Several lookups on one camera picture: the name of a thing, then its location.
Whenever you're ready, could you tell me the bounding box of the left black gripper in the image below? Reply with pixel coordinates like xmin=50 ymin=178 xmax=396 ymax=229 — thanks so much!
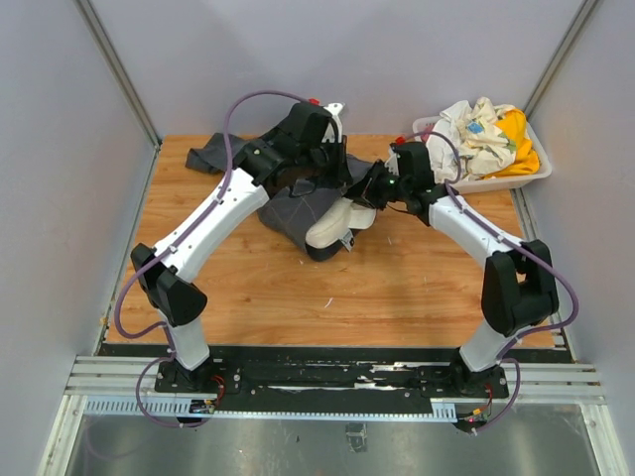
xmin=300 ymin=136 xmax=356 ymax=190

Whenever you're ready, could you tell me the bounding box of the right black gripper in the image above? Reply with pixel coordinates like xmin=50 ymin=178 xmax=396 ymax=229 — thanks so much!
xmin=341 ymin=159 xmax=410 ymax=211

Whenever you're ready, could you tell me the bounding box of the dark grey checked pillowcase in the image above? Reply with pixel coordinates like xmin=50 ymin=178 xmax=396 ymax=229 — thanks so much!
xmin=186 ymin=133 xmax=371 ymax=262

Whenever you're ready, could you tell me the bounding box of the cream pillow with bear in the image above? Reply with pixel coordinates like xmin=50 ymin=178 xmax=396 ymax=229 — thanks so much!
xmin=305 ymin=198 xmax=376 ymax=251

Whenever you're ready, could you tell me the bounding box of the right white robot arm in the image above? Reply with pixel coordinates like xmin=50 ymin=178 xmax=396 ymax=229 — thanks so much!
xmin=346 ymin=142 xmax=560 ymax=397

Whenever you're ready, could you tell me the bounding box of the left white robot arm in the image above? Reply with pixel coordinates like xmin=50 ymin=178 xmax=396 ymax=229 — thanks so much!
xmin=131 ymin=101 xmax=351 ymax=393

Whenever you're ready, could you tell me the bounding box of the white plastic basket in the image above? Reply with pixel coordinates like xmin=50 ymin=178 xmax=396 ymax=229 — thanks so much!
xmin=412 ymin=114 xmax=554 ymax=194

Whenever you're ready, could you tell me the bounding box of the crumpled patterned white cloth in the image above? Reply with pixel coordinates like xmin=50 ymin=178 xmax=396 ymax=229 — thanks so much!
xmin=426 ymin=97 xmax=516 ymax=183

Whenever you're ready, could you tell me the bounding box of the yellow cloth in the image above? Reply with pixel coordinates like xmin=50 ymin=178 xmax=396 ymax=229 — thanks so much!
xmin=486 ymin=108 xmax=541 ymax=179

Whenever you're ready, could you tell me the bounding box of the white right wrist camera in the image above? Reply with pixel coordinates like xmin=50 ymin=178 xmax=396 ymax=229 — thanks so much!
xmin=385 ymin=152 xmax=400 ymax=176

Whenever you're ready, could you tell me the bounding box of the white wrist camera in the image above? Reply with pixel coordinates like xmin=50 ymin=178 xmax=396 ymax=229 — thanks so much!
xmin=323 ymin=102 xmax=345 ymax=121
xmin=385 ymin=152 xmax=400 ymax=176

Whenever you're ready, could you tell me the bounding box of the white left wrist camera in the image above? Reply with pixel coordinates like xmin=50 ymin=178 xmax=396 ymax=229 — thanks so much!
xmin=323 ymin=102 xmax=345 ymax=121

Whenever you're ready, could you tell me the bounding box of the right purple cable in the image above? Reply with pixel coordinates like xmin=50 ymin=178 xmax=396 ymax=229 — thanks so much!
xmin=401 ymin=129 xmax=580 ymax=358

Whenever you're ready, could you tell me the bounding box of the purple cable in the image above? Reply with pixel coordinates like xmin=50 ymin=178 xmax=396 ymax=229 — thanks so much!
xmin=401 ymin=129 xmax=580 ymax=358
xmin=113 ymin=89 xmax=318 ymax=428

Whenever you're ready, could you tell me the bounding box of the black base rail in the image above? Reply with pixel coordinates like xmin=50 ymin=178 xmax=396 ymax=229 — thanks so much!
xmin=155 ymin=346 xmax=509 ymax=414

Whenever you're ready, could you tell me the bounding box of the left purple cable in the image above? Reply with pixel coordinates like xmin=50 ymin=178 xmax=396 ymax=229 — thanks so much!
xmin=113 ymin=89 xmax=318 ymax=428

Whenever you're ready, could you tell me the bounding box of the white slotted cable duct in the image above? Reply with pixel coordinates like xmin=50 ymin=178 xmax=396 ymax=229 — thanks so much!
xmin=83 ymin=399 xmax=457 ymax=422

